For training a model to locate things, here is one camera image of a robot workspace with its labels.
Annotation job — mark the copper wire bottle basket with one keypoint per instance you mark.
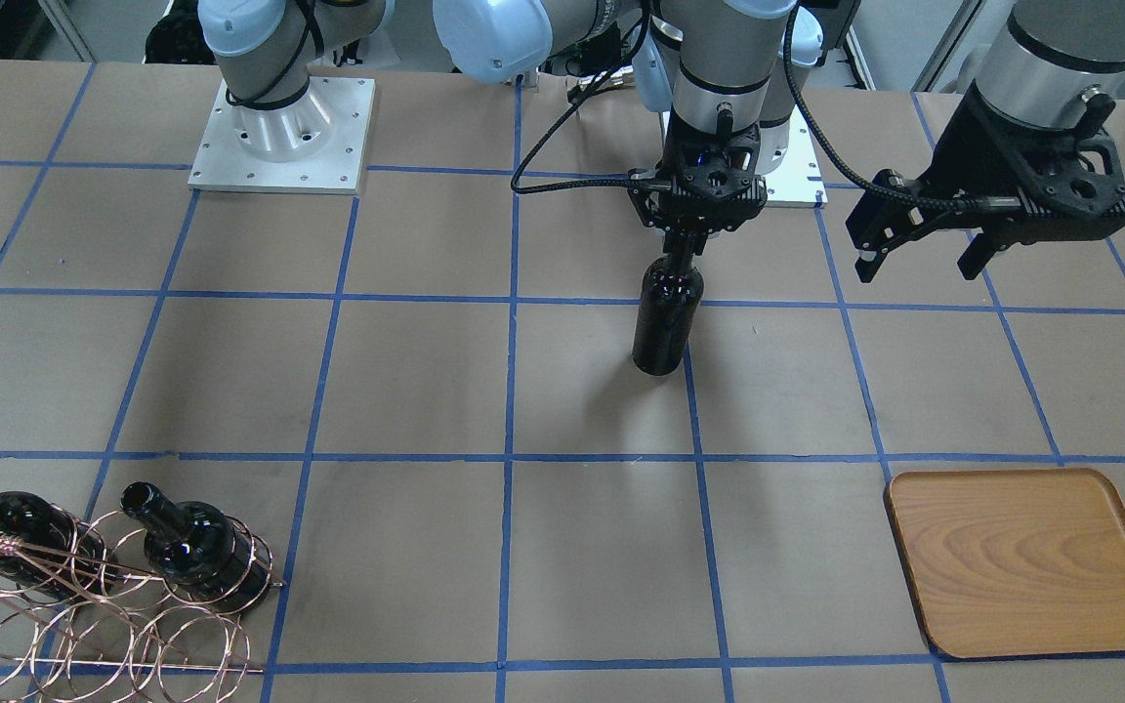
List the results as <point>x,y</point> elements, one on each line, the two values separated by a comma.
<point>125,636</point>

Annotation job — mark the wooden tray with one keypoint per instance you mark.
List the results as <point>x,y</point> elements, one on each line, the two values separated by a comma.
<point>1013,562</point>

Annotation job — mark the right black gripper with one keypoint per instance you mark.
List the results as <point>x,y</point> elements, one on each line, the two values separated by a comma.
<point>645,207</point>

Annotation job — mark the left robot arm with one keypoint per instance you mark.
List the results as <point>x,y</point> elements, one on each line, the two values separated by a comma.
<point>1044,58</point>

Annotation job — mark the dark wine bottle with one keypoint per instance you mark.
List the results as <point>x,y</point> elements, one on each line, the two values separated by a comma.
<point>672,288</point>
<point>35,520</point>
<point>197,549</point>

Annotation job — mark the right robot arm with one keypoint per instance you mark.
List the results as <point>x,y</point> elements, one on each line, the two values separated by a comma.
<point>523,59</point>

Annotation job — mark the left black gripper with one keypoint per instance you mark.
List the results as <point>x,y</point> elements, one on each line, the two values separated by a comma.
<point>975,146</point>

